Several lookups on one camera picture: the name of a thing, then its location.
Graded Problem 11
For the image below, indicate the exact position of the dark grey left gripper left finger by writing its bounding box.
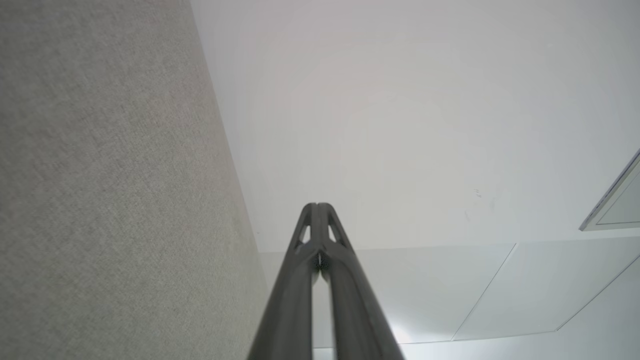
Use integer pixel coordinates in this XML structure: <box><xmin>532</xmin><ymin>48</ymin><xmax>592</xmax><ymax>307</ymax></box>
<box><xmin>247</xmin><ymin>203</ymin><xmax>321</xmax><ymax>360</ymax></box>

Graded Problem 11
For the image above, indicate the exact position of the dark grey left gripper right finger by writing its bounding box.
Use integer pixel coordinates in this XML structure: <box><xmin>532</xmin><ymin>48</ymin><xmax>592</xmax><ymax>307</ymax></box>
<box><xmin>318</xmin><ymin>203</ymin><xmax>406</xmax><ymax>360</ymax></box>

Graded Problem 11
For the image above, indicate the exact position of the grey fabric sofa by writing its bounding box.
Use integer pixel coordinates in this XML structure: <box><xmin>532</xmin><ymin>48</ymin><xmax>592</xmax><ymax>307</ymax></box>
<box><xmin>0</xmin><ymin>0</ymin><xmax>271</xmax><ymax>360</ymax></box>

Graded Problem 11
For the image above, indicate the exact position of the grey framed glass panel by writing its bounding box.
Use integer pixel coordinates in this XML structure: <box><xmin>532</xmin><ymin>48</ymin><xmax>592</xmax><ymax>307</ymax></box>
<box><xmin>579</xmin><ymin>149</ymin><xmax>640</xmax><ymax>232</ymax></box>

